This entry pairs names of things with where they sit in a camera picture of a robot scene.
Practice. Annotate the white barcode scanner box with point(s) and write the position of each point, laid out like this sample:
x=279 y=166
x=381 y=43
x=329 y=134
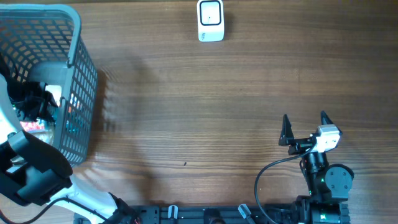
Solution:
x=210 y=20

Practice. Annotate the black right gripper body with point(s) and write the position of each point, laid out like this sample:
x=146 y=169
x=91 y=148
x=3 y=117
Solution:
x=300 y=145

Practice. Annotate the grey plastic lattice basket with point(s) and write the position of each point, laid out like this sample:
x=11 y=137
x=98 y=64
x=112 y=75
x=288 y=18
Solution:
x=43 y=43

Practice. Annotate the red snack packet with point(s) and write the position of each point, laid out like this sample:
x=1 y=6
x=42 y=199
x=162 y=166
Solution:
x=33 y=126

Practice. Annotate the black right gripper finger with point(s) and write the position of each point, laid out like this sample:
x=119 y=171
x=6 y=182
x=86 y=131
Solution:
x=286 y=135
x=325 y=120

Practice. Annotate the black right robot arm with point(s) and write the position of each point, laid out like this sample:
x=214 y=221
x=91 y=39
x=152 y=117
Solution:
x=328 y=185

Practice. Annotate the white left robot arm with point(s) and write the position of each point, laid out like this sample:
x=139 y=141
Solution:
x=34 y=172

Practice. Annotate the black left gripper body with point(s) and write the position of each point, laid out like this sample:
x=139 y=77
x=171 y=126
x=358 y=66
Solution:
x=30 y=99

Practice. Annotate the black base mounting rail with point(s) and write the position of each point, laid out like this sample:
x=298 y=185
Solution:
x=217 y=214

